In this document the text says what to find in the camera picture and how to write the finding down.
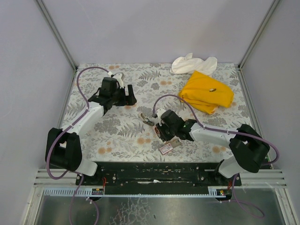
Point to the white cloth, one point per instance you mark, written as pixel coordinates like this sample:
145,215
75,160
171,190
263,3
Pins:
188,65

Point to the right aluminium frame post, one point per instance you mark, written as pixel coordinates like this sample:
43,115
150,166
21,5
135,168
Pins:
259,32

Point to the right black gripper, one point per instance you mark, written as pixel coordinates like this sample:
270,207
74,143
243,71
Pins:
158,131

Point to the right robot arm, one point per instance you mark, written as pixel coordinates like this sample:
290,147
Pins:
249,152

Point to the red white staple box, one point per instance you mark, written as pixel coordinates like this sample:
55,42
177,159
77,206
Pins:
166,148

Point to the cardboard staple box tray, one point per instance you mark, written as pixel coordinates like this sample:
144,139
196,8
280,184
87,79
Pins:
175,143

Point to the left aluminium frame post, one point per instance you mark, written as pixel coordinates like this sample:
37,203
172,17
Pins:
55,32

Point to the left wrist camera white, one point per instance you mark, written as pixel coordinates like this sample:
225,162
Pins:
118,76

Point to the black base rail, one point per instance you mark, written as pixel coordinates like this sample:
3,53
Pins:
156,174

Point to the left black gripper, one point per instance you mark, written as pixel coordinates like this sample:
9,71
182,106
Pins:
125,98

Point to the floral table mat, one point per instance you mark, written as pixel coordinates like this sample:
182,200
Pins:
120,135

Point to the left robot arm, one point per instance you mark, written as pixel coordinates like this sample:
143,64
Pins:
63,149

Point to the yellow cloth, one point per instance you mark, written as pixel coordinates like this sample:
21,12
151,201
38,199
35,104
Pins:
197,93

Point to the aluminium frame post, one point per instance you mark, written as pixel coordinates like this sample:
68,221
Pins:
259,32
55,32

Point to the white slotted cable duct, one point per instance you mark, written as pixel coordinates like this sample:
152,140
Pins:
142,191

